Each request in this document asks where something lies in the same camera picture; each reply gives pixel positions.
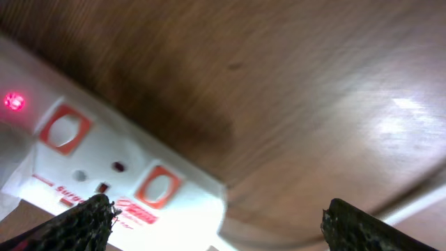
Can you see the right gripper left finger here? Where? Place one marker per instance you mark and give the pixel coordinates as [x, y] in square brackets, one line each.
[85, 227]

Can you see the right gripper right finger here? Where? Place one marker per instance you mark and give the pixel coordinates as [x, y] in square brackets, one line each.
[347, 228]

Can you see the white power strip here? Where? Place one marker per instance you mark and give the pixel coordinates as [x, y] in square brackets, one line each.
[60, 146]

